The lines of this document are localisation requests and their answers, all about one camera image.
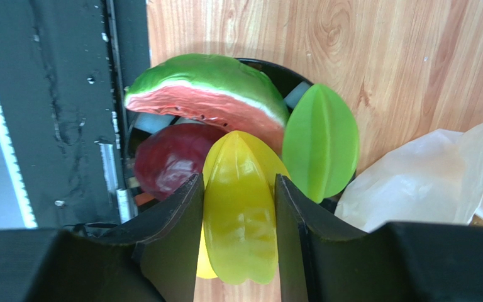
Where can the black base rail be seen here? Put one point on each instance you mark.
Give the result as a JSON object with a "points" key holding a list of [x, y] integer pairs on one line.
{"points": [[64, 132]]}

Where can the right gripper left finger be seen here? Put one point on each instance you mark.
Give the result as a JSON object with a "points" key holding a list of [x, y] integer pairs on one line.
{"points": [[152, 257]]}

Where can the translucent white plastic bag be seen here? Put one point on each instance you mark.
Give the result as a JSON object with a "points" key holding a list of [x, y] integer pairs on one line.
{"points": [[435, 178]]}

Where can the fake watermelon slice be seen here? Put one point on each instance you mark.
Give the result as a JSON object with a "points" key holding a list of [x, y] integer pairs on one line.
{"points": [[214, 89]]}

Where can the yellow fake banana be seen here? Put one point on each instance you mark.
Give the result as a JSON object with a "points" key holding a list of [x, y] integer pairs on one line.
{"points": [[238, 238]]}

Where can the green fake starfruit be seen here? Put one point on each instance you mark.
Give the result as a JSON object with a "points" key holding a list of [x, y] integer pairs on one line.
{"points": [[321, 146]]}

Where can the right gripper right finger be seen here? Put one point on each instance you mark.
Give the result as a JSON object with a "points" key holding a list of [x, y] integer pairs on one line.
{"points": [[323, 258]]}

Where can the dark red fake apple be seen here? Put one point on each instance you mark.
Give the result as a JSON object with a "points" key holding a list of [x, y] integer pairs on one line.
{"points": [[166, 159]]}

